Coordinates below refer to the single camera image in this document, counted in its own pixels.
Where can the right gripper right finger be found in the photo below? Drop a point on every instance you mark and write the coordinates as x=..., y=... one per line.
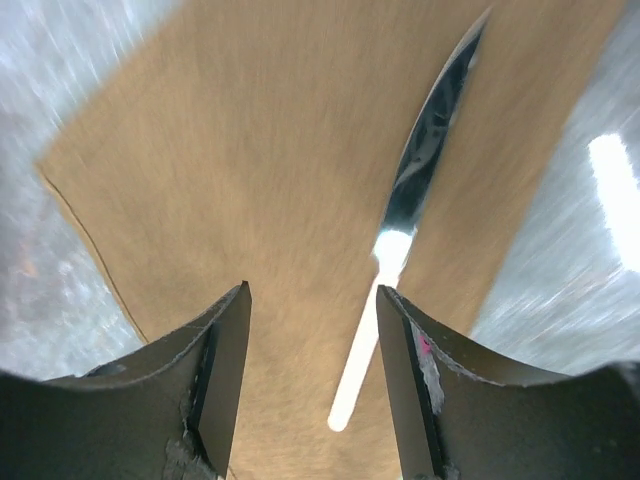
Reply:
x=463, y=411

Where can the brown cloth napkin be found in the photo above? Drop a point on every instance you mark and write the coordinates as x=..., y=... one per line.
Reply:
x=258, y=141

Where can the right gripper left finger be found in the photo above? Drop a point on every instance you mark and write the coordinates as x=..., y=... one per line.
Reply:
x=165, y=411

